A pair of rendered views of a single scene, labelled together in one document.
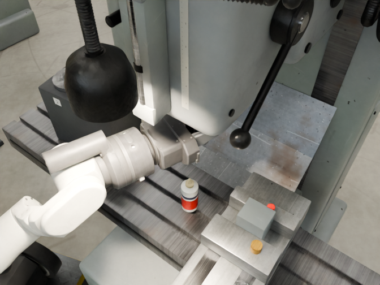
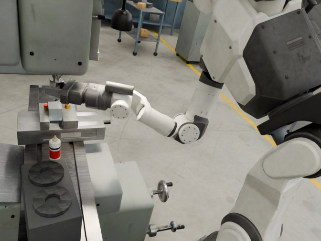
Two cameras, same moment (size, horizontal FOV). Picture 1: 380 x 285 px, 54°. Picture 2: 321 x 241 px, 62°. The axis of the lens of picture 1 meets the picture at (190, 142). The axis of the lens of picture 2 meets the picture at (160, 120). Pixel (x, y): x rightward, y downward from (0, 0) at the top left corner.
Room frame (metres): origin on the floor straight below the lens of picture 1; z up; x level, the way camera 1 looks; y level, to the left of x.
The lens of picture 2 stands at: (1.05, 0.68, 1.68)
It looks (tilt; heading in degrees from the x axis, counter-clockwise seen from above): 31 degrees down; 206
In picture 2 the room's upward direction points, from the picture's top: 14 degrees clockwise
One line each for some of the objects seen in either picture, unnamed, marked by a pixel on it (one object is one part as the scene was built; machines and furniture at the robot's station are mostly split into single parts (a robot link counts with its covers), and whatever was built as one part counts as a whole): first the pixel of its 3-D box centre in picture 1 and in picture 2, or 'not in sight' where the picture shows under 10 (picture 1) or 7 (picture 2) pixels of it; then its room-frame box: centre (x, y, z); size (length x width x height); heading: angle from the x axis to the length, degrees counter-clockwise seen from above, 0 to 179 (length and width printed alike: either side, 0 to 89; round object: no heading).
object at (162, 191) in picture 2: not in sight; (156, 191); (0.08, 0.29, 0.63); 0.16 x 0.12 x 0.12; 143
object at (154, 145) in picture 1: (152, 146); (82, 94); (0.43, 0.07, 1.22); 0.13 x 0.12 x 0.10; 31
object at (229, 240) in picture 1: (240, 246); (69, 115); (0.34, -0.10, 1.02); 0.15 x 0.06 x 0.04; 55
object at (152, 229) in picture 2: not in sight; (166, 227); (0.14, 0.42, 0.51); 0.22 x 0.06 x 0.06; 143
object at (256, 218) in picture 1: (254, 220); (55, 111); (0.39, -0.13, 1.04); 0.06 x 0.05 x 0.06; 55
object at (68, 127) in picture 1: (94, 113); (49, 210); (0.72, 0.25, 1.03); 0.22 x 0.12 x 0.20; 60
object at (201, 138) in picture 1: (205, 138); not in sight; (0.45, -0.03, 1.22); 0.06 x 0.02 x 0.03; 121
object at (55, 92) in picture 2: not in sight; (53, 93); (0.51, 0.00, 1.22); 0.06 x 0.02 x 0.03; 121
